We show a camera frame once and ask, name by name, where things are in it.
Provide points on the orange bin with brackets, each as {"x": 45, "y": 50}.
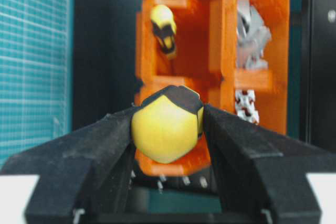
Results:
{"x": 275, "y": 14}

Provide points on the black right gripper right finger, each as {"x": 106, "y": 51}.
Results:
{"x": 266, "y": 175}

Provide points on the grey metal brackets pile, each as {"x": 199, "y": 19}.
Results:
{"x": 252, "y": 37}

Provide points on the large yellow black screwdriver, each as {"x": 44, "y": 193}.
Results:
{"x": 168, "y": 123}

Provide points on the orange bin with screwdrivers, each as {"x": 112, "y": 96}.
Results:
{"x": 198, "y": 61}

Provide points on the green cutting mat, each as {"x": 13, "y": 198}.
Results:
{"x": 36, "y": 72}

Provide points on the black rack frame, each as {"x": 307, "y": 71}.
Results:
{"x": 316, "y": 20}

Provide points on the small yellow black screwdriver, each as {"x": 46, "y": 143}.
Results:
{"x": 164, "y": 29}

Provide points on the orange bin with extrusions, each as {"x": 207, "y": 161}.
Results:
{"x": 272, "y": 110}

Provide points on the lower aluminium extrusion profile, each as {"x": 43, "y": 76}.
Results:
{"x": 245, "y": 106}

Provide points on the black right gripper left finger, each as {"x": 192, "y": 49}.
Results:
{"x": 76, "y": 176}

